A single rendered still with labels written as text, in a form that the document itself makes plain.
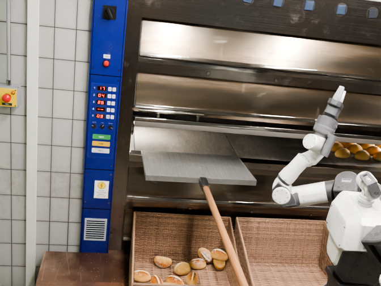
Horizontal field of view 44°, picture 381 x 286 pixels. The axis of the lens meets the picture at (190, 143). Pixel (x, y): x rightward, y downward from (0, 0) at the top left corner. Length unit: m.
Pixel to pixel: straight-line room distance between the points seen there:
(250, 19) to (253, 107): 0.45
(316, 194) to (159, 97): 0.91
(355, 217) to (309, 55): 1.02
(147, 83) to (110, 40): 0.29
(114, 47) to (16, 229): 1.15
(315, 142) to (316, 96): 0.66
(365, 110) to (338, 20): 0.53
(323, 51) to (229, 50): 0.50
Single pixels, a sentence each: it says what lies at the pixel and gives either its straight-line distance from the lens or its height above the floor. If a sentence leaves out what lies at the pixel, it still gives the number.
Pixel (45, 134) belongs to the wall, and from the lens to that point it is 2.53.
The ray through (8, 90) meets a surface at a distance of 2.41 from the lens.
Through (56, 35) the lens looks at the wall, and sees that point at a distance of 2.39.
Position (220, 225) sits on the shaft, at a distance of 1.94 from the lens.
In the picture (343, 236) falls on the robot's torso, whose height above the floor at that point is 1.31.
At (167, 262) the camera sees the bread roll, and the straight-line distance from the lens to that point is 2.67.
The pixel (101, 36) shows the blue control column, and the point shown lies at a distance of 2.34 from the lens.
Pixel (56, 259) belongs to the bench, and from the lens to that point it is 2.75.
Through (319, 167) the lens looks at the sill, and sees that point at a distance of 2.80.
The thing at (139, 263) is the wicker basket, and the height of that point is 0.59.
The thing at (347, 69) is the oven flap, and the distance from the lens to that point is 2.64.
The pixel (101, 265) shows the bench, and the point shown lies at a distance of 2.71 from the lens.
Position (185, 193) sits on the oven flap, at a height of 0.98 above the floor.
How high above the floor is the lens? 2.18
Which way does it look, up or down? 21 degrees down
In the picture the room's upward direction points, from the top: 8 degrees clockwise
